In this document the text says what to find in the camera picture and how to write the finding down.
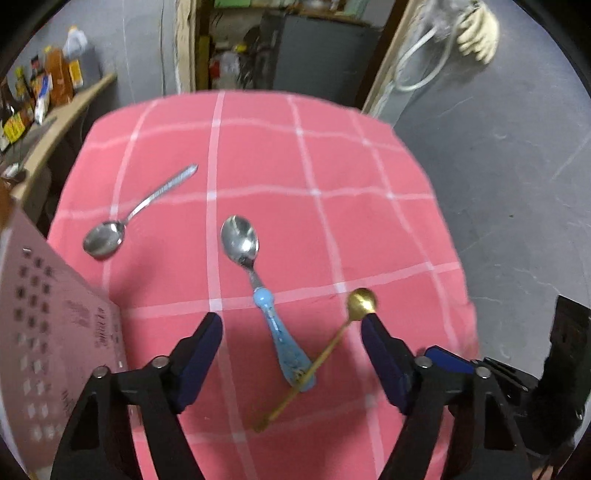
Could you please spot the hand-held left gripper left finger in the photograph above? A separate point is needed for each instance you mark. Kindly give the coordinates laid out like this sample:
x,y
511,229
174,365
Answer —
x,y
203,355

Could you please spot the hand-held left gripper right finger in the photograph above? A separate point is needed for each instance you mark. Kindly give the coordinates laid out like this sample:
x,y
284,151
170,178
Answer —
x,y
383,360

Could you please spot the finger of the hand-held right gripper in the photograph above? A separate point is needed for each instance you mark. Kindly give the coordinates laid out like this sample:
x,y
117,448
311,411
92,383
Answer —
x,y
450,360

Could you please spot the small gold spoon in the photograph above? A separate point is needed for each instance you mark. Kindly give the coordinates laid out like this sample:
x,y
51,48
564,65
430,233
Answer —
x,y
362,300

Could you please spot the pink perforated container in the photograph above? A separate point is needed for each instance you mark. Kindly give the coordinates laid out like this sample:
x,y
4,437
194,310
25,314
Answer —
x,y
41,323

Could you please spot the pink checkered tablecloth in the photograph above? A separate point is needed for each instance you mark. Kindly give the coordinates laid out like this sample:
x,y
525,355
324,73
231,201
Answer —
x,y
277,161

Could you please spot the clear plastic bottle yellow cap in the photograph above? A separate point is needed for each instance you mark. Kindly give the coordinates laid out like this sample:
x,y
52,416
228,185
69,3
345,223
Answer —
x,y
228,69

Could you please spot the dark sauce bottle yellow label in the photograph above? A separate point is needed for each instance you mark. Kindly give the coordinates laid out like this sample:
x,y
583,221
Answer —
x,y
14,129
22,87

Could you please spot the white blue packet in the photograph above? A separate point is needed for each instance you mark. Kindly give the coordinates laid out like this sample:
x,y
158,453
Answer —
x,y
42,99

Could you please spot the orange oil bottle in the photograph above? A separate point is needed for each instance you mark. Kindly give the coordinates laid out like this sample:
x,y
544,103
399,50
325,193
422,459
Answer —
x,y
59,78

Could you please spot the white mop head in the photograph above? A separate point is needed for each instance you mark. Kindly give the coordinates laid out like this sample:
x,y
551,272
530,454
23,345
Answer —
x,y
480,32

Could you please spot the dark sauce bottle red cap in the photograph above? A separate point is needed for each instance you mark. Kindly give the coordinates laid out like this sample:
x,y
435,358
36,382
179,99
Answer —
x,y
36,69

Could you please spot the clear plastic jug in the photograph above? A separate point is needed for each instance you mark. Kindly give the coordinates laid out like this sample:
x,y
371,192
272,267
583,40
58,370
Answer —
x,y
76,44

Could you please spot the grey fluffy duster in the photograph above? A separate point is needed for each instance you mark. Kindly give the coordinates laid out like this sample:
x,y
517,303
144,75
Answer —
x,y
443,14

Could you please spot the wooden door frame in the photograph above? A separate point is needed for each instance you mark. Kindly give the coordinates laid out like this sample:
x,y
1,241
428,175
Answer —
x,y
184,46

